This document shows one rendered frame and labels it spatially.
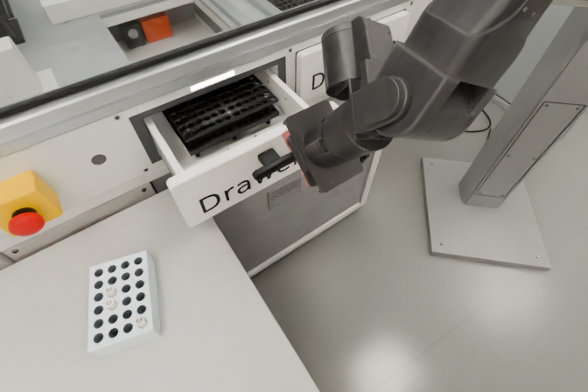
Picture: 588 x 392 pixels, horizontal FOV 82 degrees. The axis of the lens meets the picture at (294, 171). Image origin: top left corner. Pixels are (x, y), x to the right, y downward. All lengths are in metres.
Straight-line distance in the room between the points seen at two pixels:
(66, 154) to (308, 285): 1.00
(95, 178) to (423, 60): 0.54
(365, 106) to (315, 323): 1.12
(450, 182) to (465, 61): 1.46
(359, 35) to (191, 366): 0.47
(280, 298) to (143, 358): 0.84
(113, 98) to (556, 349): 1.52
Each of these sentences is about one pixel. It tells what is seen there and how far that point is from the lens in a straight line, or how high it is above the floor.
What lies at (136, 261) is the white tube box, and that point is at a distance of 0.60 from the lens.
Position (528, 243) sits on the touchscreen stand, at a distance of 1.69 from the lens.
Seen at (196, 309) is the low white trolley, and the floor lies 0.76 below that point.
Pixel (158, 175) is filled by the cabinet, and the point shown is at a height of 0.78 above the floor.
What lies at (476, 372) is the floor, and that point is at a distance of 1.44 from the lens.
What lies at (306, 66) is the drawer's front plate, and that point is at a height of 0.90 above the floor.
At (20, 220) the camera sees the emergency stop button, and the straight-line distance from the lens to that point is 0.59.
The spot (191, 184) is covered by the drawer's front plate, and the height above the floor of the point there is 0.92.
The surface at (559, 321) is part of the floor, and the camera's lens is 1.64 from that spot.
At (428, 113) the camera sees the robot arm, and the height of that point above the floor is 1.13.
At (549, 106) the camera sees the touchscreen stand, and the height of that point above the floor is 0.60.
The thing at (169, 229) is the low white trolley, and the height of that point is 0.76.
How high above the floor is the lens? 1.29
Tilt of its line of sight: 52 degrees down
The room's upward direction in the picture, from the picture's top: straight up
